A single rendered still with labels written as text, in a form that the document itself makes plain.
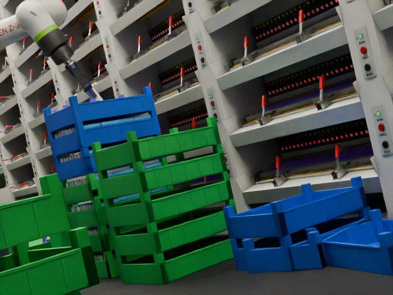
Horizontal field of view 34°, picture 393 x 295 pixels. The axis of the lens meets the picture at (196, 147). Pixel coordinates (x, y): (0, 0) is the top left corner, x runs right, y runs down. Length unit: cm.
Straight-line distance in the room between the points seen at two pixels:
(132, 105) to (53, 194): 120
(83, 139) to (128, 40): 95
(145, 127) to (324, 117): 62
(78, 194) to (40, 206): 115
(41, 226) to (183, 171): 89
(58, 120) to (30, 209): 120
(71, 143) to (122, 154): 35
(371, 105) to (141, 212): 64
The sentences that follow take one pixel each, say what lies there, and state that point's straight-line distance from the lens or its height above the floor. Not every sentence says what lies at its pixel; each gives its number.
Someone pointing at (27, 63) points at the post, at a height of 110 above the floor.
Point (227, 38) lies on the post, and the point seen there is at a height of 67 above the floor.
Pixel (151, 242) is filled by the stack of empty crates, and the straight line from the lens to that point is 165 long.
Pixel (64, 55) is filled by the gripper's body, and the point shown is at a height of 73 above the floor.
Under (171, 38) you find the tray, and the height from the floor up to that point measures 74.
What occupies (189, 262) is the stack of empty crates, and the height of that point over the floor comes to 3.
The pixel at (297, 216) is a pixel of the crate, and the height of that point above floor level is 11.
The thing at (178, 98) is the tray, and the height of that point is 52.
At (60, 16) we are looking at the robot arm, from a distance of 232.
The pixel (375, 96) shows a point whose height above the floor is 35.
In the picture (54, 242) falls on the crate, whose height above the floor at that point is 7.
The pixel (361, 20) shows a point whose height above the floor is 53.
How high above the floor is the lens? 30
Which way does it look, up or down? 1 degrees up
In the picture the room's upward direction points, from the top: 13 degrees counter-clockwise
